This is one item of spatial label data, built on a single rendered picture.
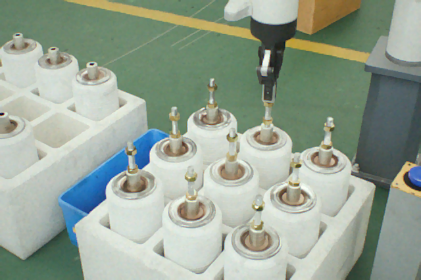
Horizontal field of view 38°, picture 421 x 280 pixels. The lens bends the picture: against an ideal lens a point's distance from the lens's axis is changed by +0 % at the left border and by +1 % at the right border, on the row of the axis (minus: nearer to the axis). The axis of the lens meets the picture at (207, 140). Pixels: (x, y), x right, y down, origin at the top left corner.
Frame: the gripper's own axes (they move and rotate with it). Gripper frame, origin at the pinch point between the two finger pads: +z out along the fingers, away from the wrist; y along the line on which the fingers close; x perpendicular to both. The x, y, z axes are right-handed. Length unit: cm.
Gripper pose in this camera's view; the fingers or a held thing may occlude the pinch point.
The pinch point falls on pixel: (270, 89)
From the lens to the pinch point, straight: 107.4
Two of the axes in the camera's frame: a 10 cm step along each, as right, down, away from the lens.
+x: -9.6, -1.6, 2.4
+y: 2.9, -5.6, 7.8
